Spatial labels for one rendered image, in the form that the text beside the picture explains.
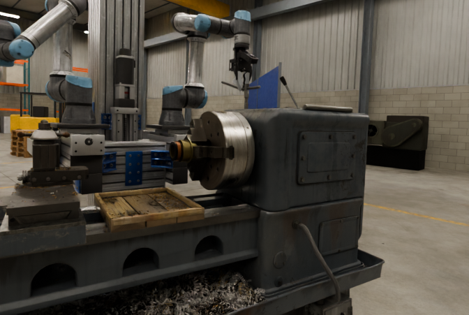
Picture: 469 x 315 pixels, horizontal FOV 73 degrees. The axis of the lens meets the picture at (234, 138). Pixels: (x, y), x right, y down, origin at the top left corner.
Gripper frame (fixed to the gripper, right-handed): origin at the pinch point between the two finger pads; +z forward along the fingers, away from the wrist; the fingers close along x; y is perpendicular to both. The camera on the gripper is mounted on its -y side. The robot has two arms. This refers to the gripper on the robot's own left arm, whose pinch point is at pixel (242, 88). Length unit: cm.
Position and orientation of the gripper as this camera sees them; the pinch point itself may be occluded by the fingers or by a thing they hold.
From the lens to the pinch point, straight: 148.4
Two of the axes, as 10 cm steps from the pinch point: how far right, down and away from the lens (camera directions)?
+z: -0.3, 10.0, 0.6
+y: -5.2, -0.7, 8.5
